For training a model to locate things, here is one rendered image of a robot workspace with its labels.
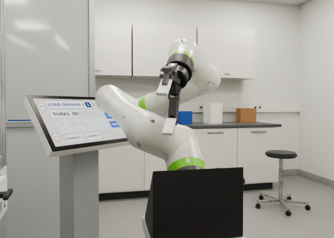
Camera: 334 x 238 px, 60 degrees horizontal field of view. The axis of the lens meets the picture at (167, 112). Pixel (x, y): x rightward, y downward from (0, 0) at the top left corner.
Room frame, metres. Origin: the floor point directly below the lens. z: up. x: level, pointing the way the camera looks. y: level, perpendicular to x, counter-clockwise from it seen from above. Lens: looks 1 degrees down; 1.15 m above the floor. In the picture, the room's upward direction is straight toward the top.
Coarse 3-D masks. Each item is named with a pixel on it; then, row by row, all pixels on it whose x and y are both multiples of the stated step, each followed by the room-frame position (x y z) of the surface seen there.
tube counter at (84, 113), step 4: (72, 112) 1.41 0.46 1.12; (76, 112) 1.43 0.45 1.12; (80, 112) 1.45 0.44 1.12; (84, 112) 1.47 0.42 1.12; (88, 112) 1.49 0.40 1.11; (92, 112) 1.51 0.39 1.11; (96, 112) 1.53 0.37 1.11; (100, 112) 1.56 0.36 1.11; (76, 116) 1.41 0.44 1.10; (80, 116) 1.43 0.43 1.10; (84, 116) 1.45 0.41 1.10; (88, 116) 1.47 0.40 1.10; (92, 116) 1.49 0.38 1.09
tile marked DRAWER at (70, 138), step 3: (66, 135) 1.29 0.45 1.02; (69, 135) 1.30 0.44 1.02; (72, 135) 1.31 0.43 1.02; (75, 135) 1.32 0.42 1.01; (78, 135) 1.34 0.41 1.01; (81, 135) 1.35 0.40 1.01; (66, 138) 1.28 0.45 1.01; (69, 138) 1.29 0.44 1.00; (72, 138) 1.30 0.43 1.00; (75, 138) 1.31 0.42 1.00; (78, 138) 1.32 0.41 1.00; (81, 138) 1.34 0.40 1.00; (69, 141) 1.28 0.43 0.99; (72, 141) 1.29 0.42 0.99; (75, 141) 1.30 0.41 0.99; (78, 141) 1.31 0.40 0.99; (81, 141) 1.32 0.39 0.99
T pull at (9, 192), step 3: (9, 189) 0.81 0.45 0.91; (12, 189) 0.82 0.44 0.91; (0, 192) 0.79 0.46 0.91; (3, 192) 0.79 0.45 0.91; (6, 192) 0.79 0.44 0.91; (9, 192) 0.79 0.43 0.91; (0, 195) 0.77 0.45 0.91; (3, 195) 0.76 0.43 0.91; (6, 195) 0.76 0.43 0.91; (9, 195) 0.78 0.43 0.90; (3, 198) 0.76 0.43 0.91; (6, 198) 0.76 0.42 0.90
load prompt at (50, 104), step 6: (48, 102) 1.35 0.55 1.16; (54, 102) 1.38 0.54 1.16; (60, 102) 1.41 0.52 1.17; (66, 102) 1.43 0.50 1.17; (72, 102) 1.46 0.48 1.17; (78, 102) 1.49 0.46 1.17; (84, 102) 1.53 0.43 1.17; (90, 102) 1.56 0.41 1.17; (48, 108) 1.33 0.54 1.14; (54, 108) 1.35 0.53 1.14; (60, 108) 1.38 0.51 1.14; (66, 108) 1.41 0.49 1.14; (72, 108) 1.43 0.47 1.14; (78, 108) 1.46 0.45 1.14
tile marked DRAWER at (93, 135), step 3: (87, 132) 1.39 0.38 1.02; (90, 132) 1.40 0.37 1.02; (93, 132) 1.42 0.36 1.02; (96, 132) 1.43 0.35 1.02; (99, 132) 1.44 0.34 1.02; (87, 135) 1.38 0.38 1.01; (90, 135) 1.39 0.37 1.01; (93, 135) 1.40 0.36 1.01; (96, 135) 1.42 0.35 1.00; (99, 135) 1.43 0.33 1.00; (87, 138) 1.36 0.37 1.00; (90, 138) 1.38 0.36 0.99; (93, 138) 1.39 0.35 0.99; (96, 138) 1.40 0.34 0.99; (99, 138) 1.42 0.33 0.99; (102, 138) 1.43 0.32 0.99
